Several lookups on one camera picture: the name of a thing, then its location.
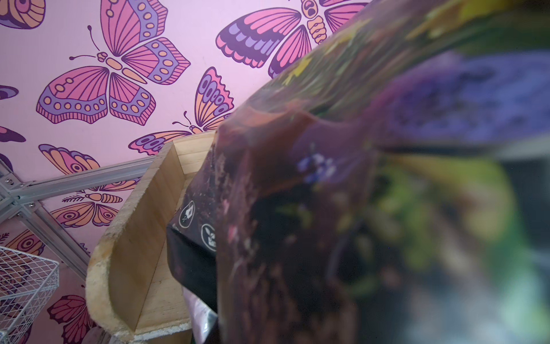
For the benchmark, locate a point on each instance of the white wire basket rack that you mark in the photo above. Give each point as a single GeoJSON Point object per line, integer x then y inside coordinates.
{"type": "Point", "coordinates": [27, 284]}

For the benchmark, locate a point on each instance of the wooden two-tier shelf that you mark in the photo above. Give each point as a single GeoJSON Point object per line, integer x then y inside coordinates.
{"type": "Point", "coordinates": [130, 291]}

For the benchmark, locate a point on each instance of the dark green soil bag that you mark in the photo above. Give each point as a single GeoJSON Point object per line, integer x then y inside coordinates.
{"type": "Point", "coordinates": [390, 187]}

